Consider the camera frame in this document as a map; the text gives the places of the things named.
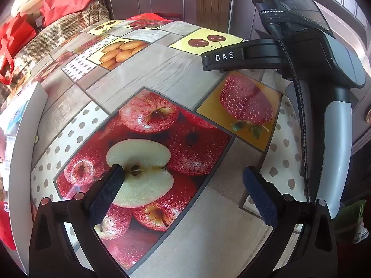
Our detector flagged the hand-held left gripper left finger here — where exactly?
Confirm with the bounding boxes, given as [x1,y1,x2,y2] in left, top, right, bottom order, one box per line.
[28,164,125,278]

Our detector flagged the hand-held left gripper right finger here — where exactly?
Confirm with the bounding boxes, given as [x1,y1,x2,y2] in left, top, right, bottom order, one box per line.
[243,166,338,278]

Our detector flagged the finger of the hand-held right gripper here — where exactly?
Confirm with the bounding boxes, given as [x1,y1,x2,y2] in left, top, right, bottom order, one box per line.
[201,39,283,73]

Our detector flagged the white cardboard box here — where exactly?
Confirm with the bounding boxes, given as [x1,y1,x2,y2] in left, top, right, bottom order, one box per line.
[0,80,49,277]

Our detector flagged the fruit print tablecloth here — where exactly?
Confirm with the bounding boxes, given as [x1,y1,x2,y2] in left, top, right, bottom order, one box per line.
[0,13,308,278]

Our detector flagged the green bag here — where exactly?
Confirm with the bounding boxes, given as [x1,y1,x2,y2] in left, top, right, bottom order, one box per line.
[332,200,367,245]

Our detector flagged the plaid cloth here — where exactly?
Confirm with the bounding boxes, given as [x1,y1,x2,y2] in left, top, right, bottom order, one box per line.
[0,1,110,102]

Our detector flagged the black braided cable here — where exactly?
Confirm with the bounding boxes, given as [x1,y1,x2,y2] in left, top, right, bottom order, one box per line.
[255,1,315,204]

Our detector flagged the glossy red bag with handles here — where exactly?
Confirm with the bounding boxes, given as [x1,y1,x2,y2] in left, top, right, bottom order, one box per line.
[0,13,38,85]

